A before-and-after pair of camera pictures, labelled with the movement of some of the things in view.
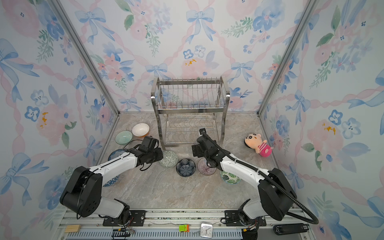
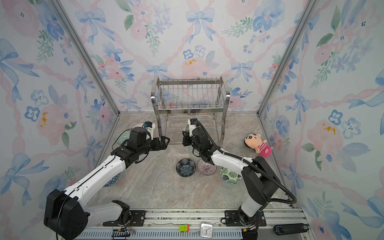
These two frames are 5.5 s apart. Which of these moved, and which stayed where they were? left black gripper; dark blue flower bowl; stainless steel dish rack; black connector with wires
Moved: left black gripper
Stayed: stainless steel dish rack; dark blue flower bowl; black connector with wires
